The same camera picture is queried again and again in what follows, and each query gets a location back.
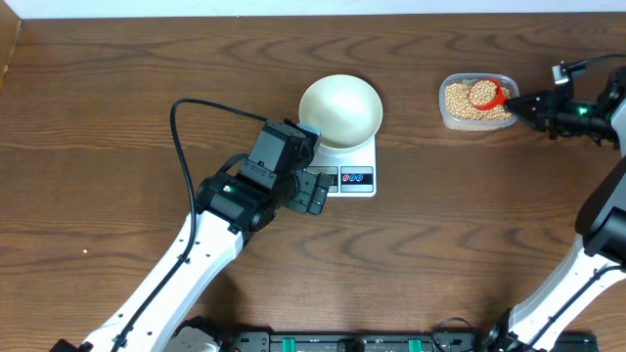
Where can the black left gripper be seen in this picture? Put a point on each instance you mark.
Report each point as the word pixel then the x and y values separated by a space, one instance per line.
pixel 310 192

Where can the cream ceramic bowl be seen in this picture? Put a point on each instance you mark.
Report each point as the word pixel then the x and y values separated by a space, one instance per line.
pixel 346 109

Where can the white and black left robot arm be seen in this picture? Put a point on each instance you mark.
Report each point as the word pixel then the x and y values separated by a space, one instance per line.
pixel 229 210

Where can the white digital kitchen scale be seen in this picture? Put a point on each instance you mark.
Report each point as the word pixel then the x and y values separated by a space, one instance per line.
pixel 354 175

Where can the pile of soybeans in container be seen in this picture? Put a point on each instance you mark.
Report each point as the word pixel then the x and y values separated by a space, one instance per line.
pixel 457 103

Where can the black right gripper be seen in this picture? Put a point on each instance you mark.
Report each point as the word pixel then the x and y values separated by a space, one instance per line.
pixel 546 113

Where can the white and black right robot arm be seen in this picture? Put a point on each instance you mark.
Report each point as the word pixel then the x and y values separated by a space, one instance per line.
pixel 596 260

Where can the black mounting rail with clamps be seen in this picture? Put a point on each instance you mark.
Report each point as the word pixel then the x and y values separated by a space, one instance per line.
pixel 201 334

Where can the clear plastic container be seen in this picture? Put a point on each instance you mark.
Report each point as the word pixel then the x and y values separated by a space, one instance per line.
pixel 454 123

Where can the red plastic measuring scoop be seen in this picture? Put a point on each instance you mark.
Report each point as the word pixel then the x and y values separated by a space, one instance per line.
pixel 486 94

